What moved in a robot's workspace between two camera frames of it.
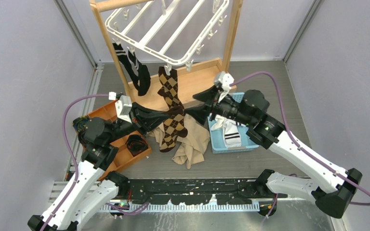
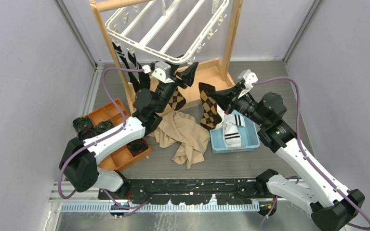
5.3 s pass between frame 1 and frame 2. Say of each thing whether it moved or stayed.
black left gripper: moved
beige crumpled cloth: stayed
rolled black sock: stayed
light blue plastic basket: stayed
